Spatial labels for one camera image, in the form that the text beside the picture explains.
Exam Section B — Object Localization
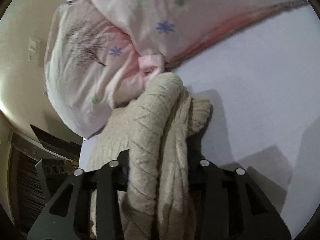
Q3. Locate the pink floral pillow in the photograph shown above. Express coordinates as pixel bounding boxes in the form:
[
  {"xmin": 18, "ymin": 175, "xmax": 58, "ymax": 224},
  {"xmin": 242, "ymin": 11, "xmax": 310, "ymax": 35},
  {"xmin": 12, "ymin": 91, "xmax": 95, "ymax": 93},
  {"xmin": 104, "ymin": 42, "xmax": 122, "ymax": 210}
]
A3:
[{"xmin": 44, "ymin": 0, "xmax": 308, "ymax": 138}]

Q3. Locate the dark bedside furniture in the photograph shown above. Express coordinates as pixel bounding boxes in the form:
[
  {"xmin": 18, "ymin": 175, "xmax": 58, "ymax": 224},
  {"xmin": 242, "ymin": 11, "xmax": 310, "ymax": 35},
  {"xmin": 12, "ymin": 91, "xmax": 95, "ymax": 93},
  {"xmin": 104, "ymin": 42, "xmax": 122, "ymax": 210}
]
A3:
[{"xmin": 8, "ymin": 124, "xmax": 82, "ymax": 239}]

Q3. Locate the beige knitted sweater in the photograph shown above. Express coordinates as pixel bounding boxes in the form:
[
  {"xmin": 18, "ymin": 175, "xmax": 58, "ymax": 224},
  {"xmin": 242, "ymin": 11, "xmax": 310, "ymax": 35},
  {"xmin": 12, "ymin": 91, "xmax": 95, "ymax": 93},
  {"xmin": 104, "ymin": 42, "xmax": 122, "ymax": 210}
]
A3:
[{"xmin": 87, "ymin": 73, "xmax": 212, "ymax": 239}]

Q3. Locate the white wall switch plate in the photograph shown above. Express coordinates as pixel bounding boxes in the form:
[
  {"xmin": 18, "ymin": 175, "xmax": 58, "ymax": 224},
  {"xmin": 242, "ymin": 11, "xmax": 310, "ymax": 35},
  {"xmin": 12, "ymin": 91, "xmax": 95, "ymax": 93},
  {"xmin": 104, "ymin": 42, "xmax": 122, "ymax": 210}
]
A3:
[{"xmin": 28, "ymin": 36, "xmax": 41, "ymax": 66}]

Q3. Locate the lavender bed sheet mattress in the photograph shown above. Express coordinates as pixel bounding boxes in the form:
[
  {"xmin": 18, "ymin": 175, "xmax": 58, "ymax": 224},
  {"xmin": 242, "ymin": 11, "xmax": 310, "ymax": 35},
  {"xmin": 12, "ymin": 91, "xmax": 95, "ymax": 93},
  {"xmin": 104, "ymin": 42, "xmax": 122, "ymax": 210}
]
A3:
[{"xmin": 90, "ymin": 5, "xmax": 319, "ymax": 239}]

